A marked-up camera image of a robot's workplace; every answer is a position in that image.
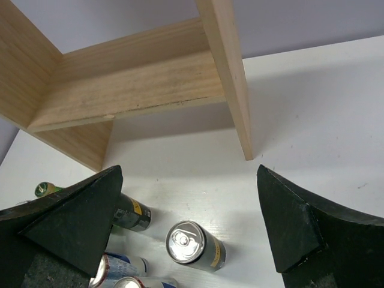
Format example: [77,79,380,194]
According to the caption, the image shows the red bull can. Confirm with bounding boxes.
[113,276,178,288]
[88,252,148,287]

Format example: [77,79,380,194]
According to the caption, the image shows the wooden two-tier shelf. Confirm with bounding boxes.
[1,1,254,172]

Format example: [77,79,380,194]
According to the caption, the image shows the green Perrier bottle red label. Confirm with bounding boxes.
[34,182,64,198]

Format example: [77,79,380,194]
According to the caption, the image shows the Red Bull can left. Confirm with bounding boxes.
[88,252,148,287]

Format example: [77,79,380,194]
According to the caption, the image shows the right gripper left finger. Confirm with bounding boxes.
[1,165,123,287]

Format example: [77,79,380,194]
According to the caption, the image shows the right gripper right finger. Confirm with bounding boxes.
[257,165,383,287]

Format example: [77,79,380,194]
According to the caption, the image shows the black can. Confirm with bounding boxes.
[165,220,227,272]
[112,193,152,232]

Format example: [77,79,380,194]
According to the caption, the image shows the Red Bull can right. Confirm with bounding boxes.
[113,276,178,288]

